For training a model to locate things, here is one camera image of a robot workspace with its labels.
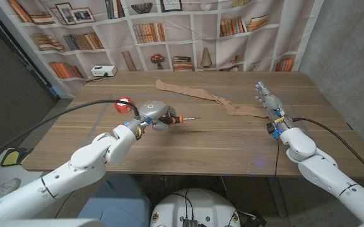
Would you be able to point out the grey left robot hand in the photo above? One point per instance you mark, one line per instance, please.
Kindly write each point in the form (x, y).
(153, 110)

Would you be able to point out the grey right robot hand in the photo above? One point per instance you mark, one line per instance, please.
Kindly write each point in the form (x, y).
(273, 105)

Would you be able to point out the black orange screwdriver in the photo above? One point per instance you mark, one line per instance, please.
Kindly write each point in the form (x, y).
(177, 119)

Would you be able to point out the beige nylon stocking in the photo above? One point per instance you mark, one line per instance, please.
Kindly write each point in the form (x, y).
(200, 93)

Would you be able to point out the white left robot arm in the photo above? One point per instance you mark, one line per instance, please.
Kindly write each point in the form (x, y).
(84, 164)

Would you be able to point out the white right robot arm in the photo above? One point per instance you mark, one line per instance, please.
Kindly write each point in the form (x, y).
(320, 170)

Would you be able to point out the red tape roll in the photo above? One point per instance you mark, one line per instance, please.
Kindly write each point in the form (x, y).
(123, 107)

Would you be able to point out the white power strip box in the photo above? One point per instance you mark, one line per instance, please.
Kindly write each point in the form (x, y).
(103, 70)

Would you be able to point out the printed bookshelf backdrop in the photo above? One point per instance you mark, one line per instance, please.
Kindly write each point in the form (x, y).
(181, 41)

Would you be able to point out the grey table leg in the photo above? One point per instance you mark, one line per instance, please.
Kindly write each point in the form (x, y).
(276, 195)

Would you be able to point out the blue-grey base under table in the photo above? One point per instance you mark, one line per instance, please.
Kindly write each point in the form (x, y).
(131, 201)

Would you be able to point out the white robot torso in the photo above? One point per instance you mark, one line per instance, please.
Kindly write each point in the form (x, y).
(200, 205)

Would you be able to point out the black floor adapter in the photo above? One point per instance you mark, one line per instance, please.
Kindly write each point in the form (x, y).
(254, 221)

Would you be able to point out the yellow black floor object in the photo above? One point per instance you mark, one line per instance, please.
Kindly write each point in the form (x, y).
(9, 157)

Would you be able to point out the person in grey trousers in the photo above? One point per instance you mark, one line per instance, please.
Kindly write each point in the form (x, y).
(6, 187)

